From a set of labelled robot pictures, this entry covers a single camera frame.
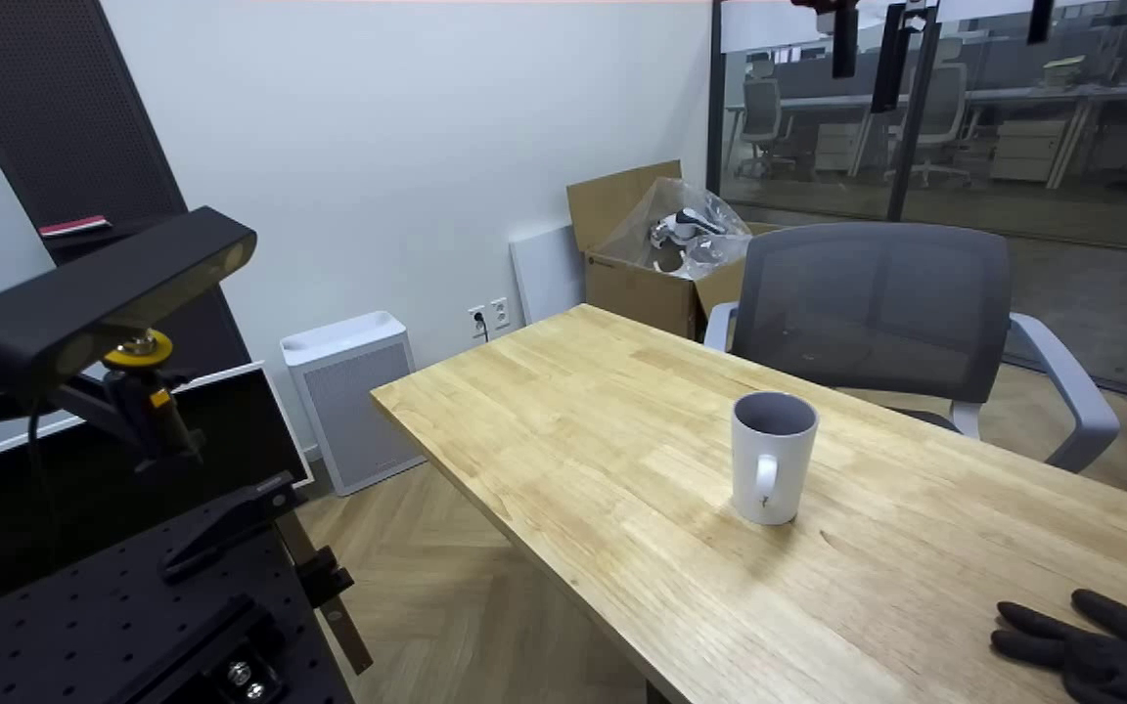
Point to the white wall socket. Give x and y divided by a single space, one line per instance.
490 315

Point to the crumpled clear plastic wrap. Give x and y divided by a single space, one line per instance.
692 234

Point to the black optical breadboard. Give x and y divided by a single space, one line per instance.
78 627

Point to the black slanted board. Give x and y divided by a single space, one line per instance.
57 117

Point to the black vertical pole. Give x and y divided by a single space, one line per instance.
913 117

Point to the white ceramic mug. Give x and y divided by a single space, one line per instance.
773 472

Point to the brown cardboard box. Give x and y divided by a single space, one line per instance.
623 279

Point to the white leaning board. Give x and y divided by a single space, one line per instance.
545 276

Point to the grey office chair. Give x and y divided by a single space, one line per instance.
869 307

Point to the black work glove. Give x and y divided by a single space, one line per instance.
1114 650

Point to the white air purifier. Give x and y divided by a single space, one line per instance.
351 405

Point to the black clamp bracket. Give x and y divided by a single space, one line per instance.
245 513

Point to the black stereo camera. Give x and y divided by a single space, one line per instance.
78 294

